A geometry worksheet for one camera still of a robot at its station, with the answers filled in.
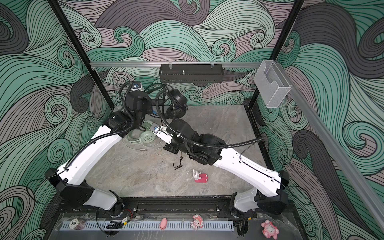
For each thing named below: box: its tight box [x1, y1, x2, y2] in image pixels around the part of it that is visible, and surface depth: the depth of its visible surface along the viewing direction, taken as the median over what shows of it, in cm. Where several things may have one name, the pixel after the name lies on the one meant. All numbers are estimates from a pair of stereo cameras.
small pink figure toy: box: [159, 217, 168, 231], surface depth 70 cm
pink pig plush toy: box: [261, 220, 279, 240], surface depth 67 cm
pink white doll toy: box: [190, 214, 204, 231], surface depth 69 cm
